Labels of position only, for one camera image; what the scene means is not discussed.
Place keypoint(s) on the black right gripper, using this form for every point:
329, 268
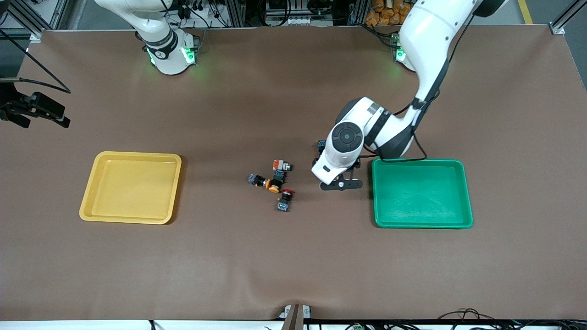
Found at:
10, 108

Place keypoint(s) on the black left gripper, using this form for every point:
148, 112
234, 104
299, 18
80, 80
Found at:
357, 163

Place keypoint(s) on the green button orange contact block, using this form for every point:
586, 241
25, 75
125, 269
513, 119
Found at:
280, 165

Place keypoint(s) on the yellow mushroom push button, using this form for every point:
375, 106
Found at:
254, 179
277, 179

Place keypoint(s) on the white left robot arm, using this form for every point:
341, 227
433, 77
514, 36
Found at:
426, 41

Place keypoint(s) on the red mushroom push button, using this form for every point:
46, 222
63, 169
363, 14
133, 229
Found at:
322, 145
285, 200

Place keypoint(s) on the green plastic tray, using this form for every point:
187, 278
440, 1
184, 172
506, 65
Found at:
422, 192

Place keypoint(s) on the brown table mat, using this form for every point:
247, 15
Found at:
293, 256

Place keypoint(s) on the yellow plastic tray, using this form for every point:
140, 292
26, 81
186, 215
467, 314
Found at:
133, 188

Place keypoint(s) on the orange bagged items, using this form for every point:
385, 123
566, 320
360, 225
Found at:
385, 13

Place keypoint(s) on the white power strip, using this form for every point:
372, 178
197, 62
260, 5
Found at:
293, 21

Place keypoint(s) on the aluminium equipment rack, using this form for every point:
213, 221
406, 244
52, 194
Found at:
238, 11

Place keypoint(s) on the aluminium frame profile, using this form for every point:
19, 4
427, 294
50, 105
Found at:
41, 18

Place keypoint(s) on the aluminium corner bracket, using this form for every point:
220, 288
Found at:
562, 25

